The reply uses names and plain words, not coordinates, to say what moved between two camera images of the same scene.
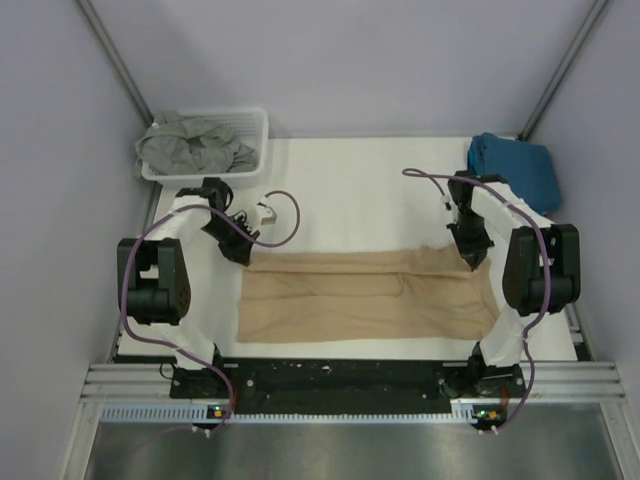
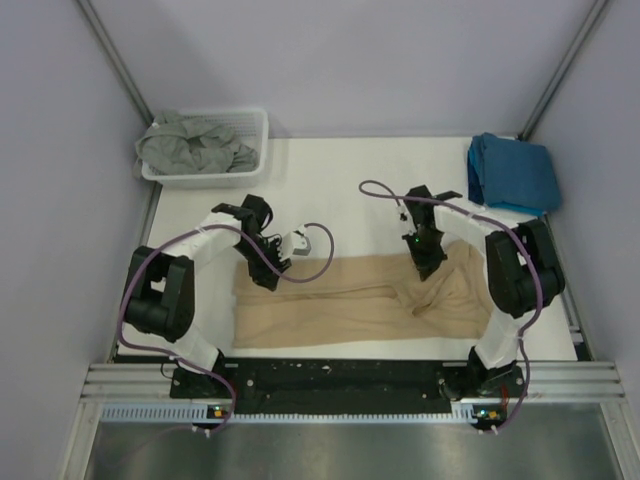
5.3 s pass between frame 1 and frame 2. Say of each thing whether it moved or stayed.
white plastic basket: stayed
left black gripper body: moved
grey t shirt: stayed
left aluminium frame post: stayed
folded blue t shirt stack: stayed
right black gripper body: moved
